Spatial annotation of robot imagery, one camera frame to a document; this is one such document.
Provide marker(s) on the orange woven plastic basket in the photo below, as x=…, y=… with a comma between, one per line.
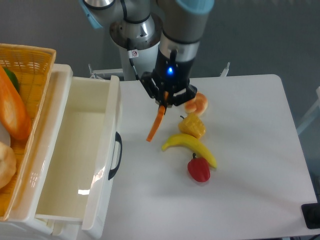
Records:
x=33, y=67

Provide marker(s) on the black drawer handle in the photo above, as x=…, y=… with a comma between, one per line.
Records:
x=116, y=157

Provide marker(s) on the yellow toy bell pepper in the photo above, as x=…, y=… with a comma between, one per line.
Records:
x=192, y=125

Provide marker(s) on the orange toy baguette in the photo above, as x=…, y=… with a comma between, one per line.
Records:
x=13, y=112

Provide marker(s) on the white plastic drawer cabinet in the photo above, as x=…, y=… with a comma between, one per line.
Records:
x=22, y=223

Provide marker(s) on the yellow toy banana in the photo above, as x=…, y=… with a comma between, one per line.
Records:
x=192, y=143

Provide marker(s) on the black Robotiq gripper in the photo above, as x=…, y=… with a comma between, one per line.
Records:
x=172, y=76

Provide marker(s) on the beige toy bread roll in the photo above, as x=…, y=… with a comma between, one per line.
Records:
x=8, y=163

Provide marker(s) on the open upper white drawer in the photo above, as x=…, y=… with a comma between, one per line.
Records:
x=76, y=191

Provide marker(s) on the toy knotted bread roll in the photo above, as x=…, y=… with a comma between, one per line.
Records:
x=196, y=105

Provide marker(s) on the black device at table edge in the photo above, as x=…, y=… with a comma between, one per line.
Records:
x=311, y=214

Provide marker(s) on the green toy vegetable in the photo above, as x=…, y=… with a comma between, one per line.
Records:
x=13, y=78

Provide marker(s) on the red toy bell pepper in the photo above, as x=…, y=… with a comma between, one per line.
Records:
x=199, y=169

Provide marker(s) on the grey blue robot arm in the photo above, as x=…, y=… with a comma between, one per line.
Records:
x=183, y=25

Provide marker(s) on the orange toy bread slice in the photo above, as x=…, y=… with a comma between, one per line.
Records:
x=159, y=117

